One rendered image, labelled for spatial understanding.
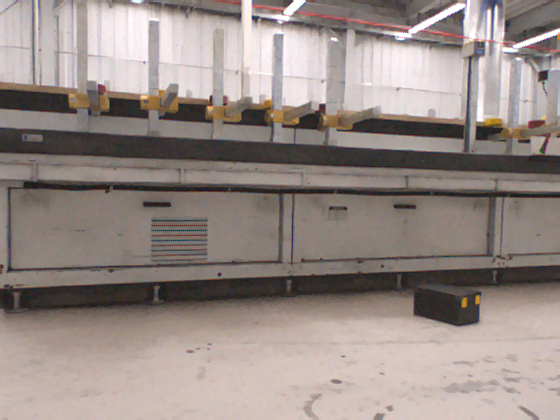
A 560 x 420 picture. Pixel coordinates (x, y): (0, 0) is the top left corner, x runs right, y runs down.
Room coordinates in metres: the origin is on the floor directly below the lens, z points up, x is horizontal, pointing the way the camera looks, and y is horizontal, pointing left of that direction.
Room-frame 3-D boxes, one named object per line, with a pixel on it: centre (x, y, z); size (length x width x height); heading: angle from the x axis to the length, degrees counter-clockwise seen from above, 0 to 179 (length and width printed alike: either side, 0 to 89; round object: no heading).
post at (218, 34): (1.71, 0.09, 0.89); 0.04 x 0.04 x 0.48; 17
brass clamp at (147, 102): (1.65, 0.30, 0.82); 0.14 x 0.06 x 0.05; 107
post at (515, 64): (2.15, -1.35, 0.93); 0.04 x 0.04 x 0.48; 17
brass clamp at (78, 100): (1.58, 0.54, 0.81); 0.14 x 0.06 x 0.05; 107
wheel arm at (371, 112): (1.82, -0.44, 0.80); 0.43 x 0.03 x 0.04; 17
